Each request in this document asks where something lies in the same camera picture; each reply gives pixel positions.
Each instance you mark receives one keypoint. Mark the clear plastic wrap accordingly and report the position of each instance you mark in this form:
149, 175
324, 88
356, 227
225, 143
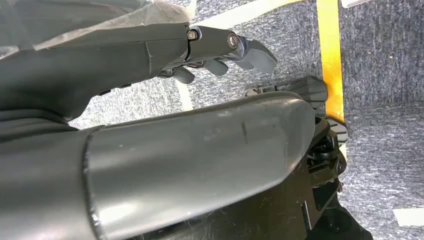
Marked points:
99, 13

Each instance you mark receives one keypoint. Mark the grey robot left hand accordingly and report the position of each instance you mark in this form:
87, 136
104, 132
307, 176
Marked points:
198, 149

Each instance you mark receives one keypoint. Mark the yellow floor tape strip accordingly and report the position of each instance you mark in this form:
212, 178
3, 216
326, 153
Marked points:
329, 49

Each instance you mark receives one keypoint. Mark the white floor tape strip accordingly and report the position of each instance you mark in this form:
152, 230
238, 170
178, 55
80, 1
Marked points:
185, 97
409, 217
351, 2
245, 13

